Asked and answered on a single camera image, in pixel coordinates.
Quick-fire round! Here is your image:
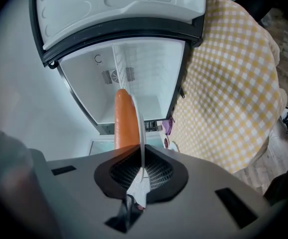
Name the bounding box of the orange carrot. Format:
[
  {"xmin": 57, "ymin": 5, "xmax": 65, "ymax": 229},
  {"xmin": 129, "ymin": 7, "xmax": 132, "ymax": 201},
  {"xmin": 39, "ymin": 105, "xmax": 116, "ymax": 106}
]
[{"xmin": 114, "ymin": 88, "xmax": 138, "ymax": 150}]

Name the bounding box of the black mini fridge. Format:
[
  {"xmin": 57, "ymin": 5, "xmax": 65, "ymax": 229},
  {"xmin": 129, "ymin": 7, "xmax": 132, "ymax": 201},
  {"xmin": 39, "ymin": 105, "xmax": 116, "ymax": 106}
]
[{"xmin": 28, "ymin": 0, "xmax": 207, "ymax": 135}]

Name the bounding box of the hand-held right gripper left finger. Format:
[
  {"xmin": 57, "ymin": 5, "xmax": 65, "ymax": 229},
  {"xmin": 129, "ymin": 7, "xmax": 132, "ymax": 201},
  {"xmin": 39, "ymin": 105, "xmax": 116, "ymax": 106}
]
[{"xmin": 28, "ymin": 144, "xmax": 145, "ymax": 239}]

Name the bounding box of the person's right shoe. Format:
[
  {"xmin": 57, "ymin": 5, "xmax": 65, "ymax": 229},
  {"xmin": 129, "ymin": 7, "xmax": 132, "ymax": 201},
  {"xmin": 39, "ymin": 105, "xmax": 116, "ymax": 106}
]
[{"xmin": 280, "ymin": 106, "xmax": 288, "ymax": 137}]

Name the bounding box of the round table yellow checked cloth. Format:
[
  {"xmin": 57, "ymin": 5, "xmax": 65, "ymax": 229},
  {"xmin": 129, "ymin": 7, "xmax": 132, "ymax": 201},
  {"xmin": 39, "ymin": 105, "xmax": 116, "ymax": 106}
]
[{"xmin": 158, "ymin": 0, "xmax": 288, "ymax": 176}]

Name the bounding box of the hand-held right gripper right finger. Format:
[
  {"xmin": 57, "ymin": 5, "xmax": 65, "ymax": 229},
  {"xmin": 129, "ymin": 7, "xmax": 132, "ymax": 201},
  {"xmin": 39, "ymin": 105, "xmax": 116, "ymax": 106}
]
[{"xmin": 133, "ymin": 144, "xmax": 282, "ymax": 239}]

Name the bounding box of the purple cloth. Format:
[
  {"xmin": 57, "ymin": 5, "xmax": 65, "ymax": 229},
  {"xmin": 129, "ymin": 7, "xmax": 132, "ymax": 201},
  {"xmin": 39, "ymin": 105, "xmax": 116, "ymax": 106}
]
[{"xmin": 161, "ymin": 116, "xmax": 176, "ymax": 136}]

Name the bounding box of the person's right hand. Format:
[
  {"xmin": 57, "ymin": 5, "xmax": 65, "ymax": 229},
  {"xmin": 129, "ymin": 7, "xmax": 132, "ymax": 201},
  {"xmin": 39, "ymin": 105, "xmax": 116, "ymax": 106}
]
[{"xmin": 0, "ymin": 130, "xmax": 62, "ymax": 239}]

